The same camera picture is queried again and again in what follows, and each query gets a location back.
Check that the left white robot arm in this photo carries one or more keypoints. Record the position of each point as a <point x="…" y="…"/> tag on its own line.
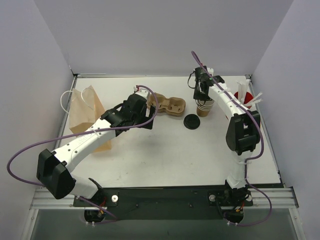
<point x="54" y="168"/>

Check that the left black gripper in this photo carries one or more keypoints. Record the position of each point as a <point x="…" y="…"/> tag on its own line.
<point x="148" y="116"/>

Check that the black plastic cup lid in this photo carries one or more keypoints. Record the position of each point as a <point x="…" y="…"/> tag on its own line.
<point x="191" y="121"/>

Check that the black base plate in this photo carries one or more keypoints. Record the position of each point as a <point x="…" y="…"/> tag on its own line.
<point x="204" y="202"/>

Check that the red cylindrical straw holder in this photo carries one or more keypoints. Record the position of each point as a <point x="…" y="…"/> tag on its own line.
<point x="248" y="97"/>

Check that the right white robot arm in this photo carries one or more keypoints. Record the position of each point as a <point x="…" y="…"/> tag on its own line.
<point x="243" y="132"/>

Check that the brown paper bag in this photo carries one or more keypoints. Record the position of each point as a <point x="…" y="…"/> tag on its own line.
<point x="85" y="109"/>

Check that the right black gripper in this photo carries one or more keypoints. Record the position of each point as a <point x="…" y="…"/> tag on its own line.
<point x="200" y="90"/>

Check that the brown cardboard cup carrier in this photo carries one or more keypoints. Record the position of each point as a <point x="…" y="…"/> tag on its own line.
<point x="172" y="106"/>

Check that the stack of paper cups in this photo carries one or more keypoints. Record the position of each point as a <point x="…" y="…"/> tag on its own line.
<point x="204" y="107"/>

